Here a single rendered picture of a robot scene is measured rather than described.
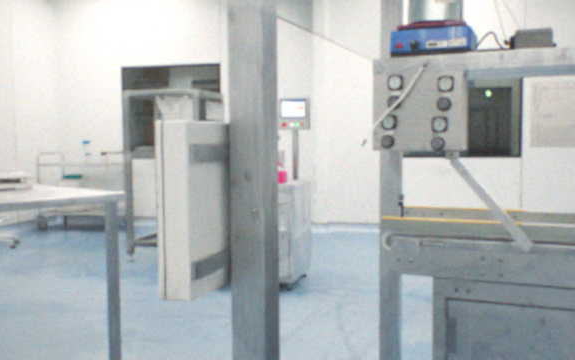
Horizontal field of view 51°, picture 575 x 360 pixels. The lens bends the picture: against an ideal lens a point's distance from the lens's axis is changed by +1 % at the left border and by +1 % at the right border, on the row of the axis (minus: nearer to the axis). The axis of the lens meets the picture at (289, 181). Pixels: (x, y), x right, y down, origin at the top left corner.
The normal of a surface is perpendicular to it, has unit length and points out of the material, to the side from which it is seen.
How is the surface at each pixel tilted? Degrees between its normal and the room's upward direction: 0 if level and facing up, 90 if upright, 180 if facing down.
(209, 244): 90
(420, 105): 90
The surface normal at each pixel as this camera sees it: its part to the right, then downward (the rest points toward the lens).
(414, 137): -0.38, 0.07
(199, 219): 0.92, 0.02
